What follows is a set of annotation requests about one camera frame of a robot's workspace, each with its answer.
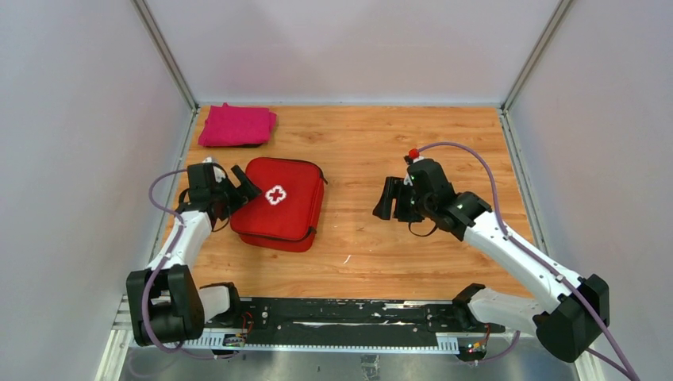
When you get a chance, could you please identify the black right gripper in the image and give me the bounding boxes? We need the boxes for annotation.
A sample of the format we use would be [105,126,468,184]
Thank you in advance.
[373,176,435,223]

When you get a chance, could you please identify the black red medicine case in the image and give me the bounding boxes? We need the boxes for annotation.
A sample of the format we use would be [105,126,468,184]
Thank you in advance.
[230,157,328,252]

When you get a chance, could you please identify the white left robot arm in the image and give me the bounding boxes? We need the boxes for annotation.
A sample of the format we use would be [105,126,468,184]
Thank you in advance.
[125,160,262,352]

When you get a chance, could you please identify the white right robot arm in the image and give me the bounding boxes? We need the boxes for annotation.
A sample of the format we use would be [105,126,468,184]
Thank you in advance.
[372,156,610,363]

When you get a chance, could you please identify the pink folded cloth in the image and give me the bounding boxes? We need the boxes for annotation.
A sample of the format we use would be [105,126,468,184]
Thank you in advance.
[198,103,278,148]

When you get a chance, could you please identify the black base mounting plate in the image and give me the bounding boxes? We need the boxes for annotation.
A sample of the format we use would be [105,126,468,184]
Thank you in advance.
[211,298,505,348]

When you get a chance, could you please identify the aluminium frame rail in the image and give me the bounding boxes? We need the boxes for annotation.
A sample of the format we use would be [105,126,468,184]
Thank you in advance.
[130,0,198,114]

